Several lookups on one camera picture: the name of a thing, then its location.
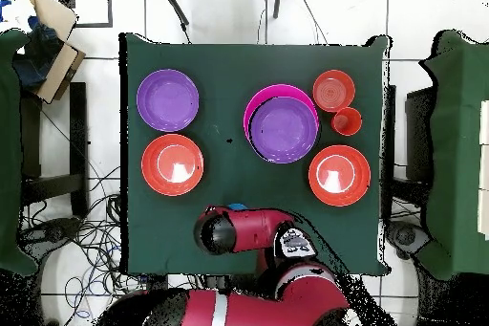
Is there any purple bowl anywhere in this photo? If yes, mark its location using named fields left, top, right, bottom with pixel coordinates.
left=249, top=96, right=320, bottom=165
left=136, top=68, right=201, bottom=133

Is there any large pink bowl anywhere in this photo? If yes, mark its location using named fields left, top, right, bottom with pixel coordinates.
left=243, top=83, right=320, bottom=140

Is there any large orange bowl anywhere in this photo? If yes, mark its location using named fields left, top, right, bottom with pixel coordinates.
left=308, top=144, right=372, bottom=207
left=140, top=133, right=205, bottom=197

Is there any small orange bowl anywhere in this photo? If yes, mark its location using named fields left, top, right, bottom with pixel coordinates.
left=311, top=69, right=356, bottom=114

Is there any stack of white boxes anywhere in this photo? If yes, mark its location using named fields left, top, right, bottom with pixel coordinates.
left=478, top=99, right=489, bottom=241

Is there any dark green tablecloth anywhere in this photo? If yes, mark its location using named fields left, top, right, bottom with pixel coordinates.
left=119, top=32, right=391, bottom=276

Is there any orange cup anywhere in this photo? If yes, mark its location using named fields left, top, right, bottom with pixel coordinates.
left=330, top=106, right=363, bottom=137

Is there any black power adapter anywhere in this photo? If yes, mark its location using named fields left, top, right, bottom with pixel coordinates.
left=146, top=273, right=169, bottom=293

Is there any black bench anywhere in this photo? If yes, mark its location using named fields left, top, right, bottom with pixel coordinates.
left=20, top=81, right=90, bottom=220

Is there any black side stand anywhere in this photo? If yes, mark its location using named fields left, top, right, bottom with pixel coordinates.
left=404, top=86, right=435, bottom=182

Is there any cardboard box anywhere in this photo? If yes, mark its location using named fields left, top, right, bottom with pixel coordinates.
left=11, top=0, right=87, bottom=104

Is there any green covered side table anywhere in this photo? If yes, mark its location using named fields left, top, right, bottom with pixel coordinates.
left=415, top=30, right=489, bottom=281
left=0, top=29, right=39, bottom=276

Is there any dark blue cloth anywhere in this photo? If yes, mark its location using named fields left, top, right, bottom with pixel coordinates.
left=12, top=15, right=64, bottom=90

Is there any tangle of black cables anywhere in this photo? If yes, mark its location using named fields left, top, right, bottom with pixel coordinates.
left=22, top=164, right=207, bottom=326

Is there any black pedestal leg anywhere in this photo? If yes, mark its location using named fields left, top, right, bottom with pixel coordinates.
left=385, top=220, right=431, bottom=260
left=18, top=217, right=83, bottom=254

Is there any dark floor frame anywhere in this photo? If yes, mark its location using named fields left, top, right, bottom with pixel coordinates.
left=56, top=0, right=114, bottom=29

